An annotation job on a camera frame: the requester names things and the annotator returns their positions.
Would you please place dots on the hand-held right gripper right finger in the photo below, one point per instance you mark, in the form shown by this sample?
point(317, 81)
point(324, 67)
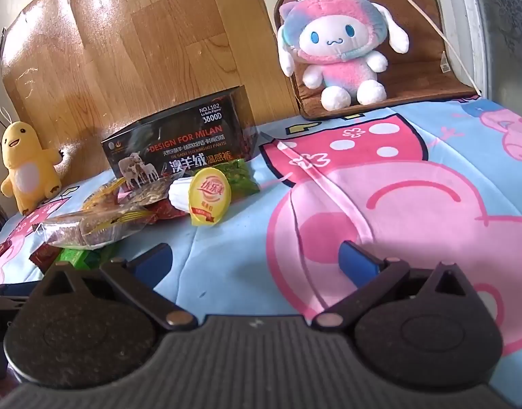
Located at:
point(355, 260)

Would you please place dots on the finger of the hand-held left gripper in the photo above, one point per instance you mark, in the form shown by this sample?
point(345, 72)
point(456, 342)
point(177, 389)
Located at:
point(7, 292)

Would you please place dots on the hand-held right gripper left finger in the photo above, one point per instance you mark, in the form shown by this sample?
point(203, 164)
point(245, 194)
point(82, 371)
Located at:
point(152, 260)

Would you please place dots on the dark red snack packet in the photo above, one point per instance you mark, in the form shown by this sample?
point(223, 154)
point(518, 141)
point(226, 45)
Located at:
point(46, 257)

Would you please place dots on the clear brown snack packet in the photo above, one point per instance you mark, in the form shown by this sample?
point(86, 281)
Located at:
point(146, 194)

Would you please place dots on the clear cake packet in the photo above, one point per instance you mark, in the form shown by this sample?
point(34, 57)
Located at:
point(90, 230)

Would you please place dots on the bright green snack packet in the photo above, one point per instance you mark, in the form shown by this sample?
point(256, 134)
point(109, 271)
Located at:
point(80, 257)

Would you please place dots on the yellow-lid jelly cup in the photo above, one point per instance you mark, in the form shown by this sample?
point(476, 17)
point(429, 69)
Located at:
point(207, 196)

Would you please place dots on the green pea snack packet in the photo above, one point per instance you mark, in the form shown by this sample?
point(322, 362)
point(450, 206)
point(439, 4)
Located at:
point(244, 179)

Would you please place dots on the black printed cardboard box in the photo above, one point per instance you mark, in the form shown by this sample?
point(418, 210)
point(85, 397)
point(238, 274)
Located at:
point(180, 136)

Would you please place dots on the cartoon pig printed blanket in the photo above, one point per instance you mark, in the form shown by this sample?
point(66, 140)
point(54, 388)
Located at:
point(244, 230)

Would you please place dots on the yellow plush duck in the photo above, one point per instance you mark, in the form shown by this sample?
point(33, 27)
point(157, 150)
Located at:
point(26, 166)

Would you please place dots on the brown seat cushion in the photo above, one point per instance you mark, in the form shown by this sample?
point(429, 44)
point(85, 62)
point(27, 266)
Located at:
point(418, 72)

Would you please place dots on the pink and blue plush toy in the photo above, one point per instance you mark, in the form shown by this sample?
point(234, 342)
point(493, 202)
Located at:
point(342, 38)

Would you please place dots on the black tape strip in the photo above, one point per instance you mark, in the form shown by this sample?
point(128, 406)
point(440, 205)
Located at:
point(1, 42)

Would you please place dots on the wood-grain wall sheet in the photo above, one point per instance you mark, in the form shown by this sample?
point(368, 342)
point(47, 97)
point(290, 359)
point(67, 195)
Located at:
point(137, 51)

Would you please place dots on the white window frame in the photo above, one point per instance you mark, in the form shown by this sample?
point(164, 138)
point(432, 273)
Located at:
point(461, 17)

